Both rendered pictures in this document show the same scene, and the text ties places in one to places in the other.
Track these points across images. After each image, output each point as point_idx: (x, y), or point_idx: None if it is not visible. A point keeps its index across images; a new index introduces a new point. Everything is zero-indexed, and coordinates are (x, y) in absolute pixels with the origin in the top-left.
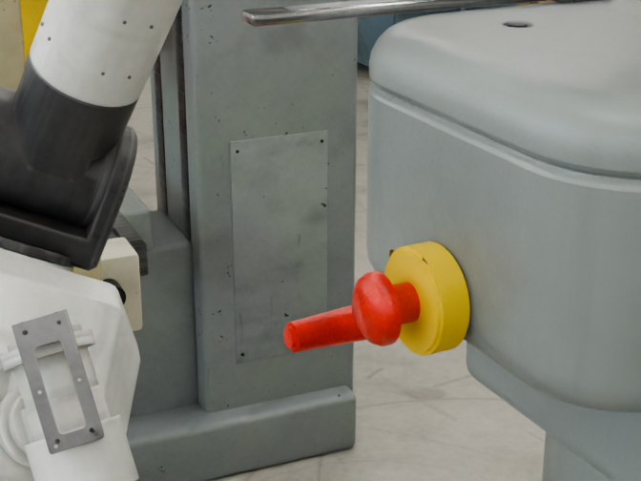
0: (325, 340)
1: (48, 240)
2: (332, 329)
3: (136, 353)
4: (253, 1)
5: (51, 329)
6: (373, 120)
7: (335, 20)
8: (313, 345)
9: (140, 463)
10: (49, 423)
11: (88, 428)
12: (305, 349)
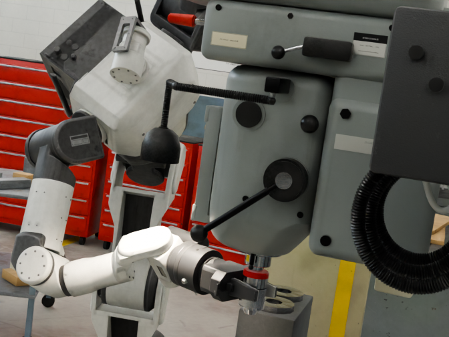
0: (176, 19)
1: (179, 35)
2: (180, 16)
3: (188, 77)
4: None
5: (129, 19)
6: None
7: None
8: (173, 20)
9: None
10: (115, 42)
11: (123, 46)
12: (171, 21)
